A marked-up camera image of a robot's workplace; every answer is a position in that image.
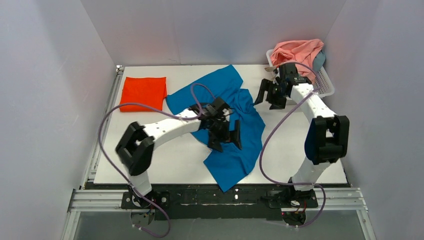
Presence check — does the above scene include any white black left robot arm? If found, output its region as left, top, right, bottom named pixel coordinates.
left=115, top=104, right=242, bottom=197

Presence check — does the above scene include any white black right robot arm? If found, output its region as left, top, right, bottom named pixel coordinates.
left=254, top=78, right=350, bottom=192

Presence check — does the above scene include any beige t shirt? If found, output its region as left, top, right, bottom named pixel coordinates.
left=264, top=66, right=279, bottom=80

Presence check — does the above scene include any white plastic laundry basket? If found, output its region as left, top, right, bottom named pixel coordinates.
left=265, top=49, right=335, bottom=98

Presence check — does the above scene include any pink t shirt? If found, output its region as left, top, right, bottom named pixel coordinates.
left=270, top=39, right=324, bottom=83

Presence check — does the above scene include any grey blue t shirt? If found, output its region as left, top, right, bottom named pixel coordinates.
left=312, top=50, right=326, bottom=73

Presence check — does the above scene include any folded orange t shirt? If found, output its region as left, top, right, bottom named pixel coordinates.
left=119, top=77, right=168, bottom=111

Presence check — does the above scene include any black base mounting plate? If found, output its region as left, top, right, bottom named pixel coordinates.
left=121, top=183, right=319, bottom=224

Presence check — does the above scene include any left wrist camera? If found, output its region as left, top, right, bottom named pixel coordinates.
left=188, top=97, right=233, bottom=121

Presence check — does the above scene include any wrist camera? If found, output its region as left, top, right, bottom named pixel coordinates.
left=188, top=97, right=233, bottom=121
left=276, top=62, right=312, bottom=86

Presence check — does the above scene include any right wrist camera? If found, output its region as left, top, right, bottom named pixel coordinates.
left=276, top=62, right=312, bottom=86

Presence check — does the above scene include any aluminium frame rail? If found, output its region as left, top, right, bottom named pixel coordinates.
left=62, top=187, right=376, bottom=240

